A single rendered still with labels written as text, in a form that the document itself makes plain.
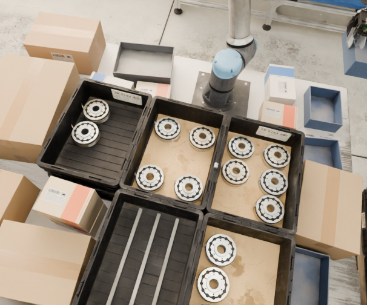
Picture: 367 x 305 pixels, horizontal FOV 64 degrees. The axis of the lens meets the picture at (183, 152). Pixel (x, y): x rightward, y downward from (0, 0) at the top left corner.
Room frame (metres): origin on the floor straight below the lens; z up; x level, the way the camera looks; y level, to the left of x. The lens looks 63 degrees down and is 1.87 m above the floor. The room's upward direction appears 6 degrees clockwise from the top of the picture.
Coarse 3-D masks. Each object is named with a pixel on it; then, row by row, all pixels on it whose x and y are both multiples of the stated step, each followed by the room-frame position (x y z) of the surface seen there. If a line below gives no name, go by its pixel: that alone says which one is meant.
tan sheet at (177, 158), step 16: (192, 128) 0.63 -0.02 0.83; (160, 144) 0.55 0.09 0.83; (176, 144) 0.55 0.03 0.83; (144, 160) 0.47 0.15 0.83; (160, 160) 0.47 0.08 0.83; (176, 160) 0.48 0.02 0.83; (192, 160) 0.49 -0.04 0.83; (208, 160) 0.50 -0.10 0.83; (176, 176) 0.42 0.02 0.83; (160, 192) 0.35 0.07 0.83
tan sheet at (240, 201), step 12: (228, 132) 0.64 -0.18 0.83; (264, 144) 0.60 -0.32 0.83; (228, 156) 0.53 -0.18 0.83; (252, 156) 0.54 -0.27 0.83; (276, 156) 0.55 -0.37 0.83; (252, 168) 0.48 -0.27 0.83; (264, 168) 0.49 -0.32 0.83; (288, 168) 0.50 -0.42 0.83; (252, 180) 0.43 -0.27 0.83; (216, 192) 0.37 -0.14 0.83; (228, 192) 0.38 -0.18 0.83; (240, 192) 0.38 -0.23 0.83; (252, 192) 0.39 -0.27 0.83; (216, 204) 0.33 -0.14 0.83; (228, 204) 0.33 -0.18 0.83; (240, 204) 0.34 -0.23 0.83; (252, 204) 0.34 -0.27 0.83; (240, 216) 0.29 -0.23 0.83; (252, 216) 0.30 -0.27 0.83
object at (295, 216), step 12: (228, 120) 0.63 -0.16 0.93; (252, 120) 0.64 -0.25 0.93; (300, 132) 0.61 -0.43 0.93; (300, 144) 0.56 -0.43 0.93; (300, 156) 0.51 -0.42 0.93; (300, 168) 0.46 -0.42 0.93; (216, 180) 0.38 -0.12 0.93; (300, 180) 0.41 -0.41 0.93; (228, 216) 0.26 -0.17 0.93; (276, 228) 0.24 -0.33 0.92
